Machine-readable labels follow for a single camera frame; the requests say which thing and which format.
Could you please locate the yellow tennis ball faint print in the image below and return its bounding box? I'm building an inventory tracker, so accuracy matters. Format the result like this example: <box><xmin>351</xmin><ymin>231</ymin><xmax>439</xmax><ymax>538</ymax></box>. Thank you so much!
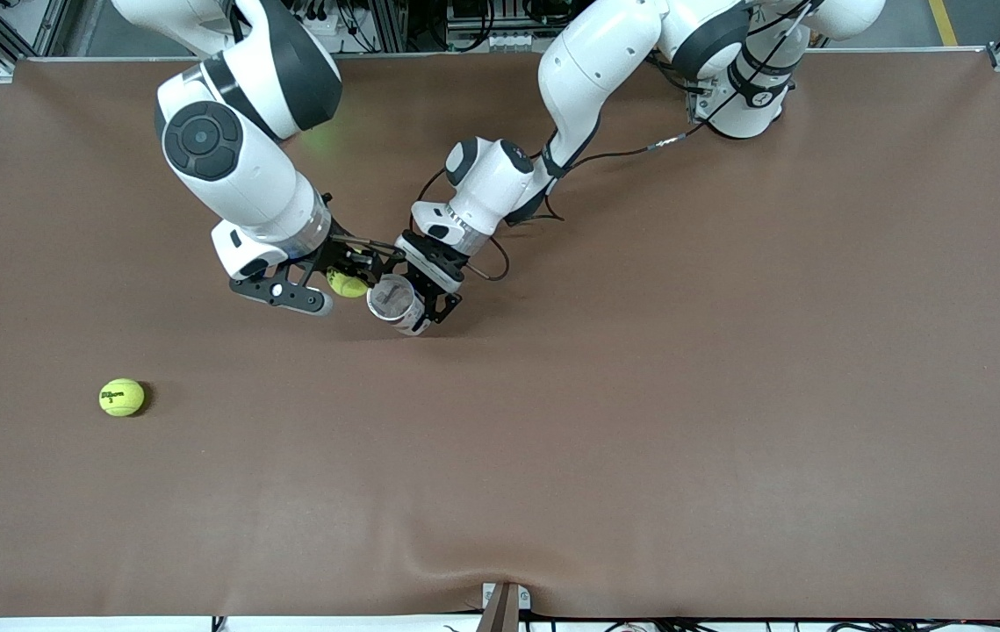
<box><xmin>327</xmin><ymin>269</ymin><xmax>371</xmax><ymax>300</ymax></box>

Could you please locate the clear tennis ball can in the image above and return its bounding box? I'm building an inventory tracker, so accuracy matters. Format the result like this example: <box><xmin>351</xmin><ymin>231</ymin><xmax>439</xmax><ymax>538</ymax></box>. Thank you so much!
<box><xmin>366</xmin><ymin>273</ymin><xmax>428</xmax><ymax>337</ymax></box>

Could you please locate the yellow tennis ball bold print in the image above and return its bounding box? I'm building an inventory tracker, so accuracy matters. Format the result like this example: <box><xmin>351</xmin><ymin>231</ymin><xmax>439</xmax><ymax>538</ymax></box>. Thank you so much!
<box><xmin>98</xmin><ymin>377</ymin><xmax>146</xmax><ymax>418</ymax></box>

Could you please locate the brown table mat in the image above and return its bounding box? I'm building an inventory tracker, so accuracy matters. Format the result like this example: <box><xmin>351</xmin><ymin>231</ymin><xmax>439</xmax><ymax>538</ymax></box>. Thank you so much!
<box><xmin>0</xmin><ymin>48</ymin><xmax>1000</xmax><ymax>621</ymax></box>

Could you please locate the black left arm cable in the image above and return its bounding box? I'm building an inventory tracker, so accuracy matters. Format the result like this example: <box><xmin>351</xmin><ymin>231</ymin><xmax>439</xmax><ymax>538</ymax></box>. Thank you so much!
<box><xmin>416</xmin><ymin>0</ymin><xmax>817</xmax><ymax>284</ymax></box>

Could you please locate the metal table edge bracket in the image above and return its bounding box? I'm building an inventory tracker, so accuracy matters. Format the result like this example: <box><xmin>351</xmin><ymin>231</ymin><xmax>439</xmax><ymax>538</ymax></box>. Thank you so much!
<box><xmin>482</xmin><ymin>582</ymin><xmax>532</xmax><ymax>612</ymax></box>

